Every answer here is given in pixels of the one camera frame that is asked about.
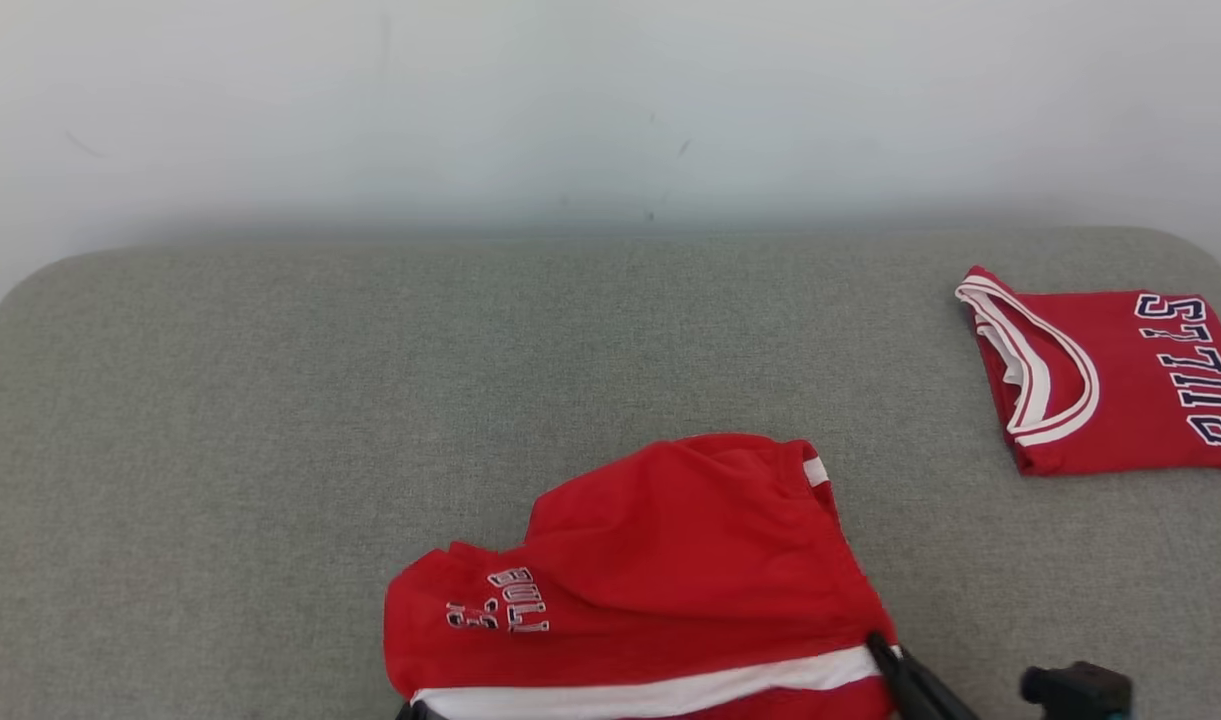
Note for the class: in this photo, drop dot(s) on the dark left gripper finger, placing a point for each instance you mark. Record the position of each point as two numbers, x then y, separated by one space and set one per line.
410 713

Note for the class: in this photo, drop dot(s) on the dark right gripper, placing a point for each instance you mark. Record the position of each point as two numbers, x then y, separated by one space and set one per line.
1080 692

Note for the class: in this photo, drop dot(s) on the red shorts with number 23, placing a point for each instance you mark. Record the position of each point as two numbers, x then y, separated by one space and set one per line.
690 560

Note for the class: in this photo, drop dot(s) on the red Bulls basketball jersey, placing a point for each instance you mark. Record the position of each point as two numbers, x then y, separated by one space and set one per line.
1130 400

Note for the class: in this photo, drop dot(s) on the grey fabric sofa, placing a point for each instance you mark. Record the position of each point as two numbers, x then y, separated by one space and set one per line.
370 400

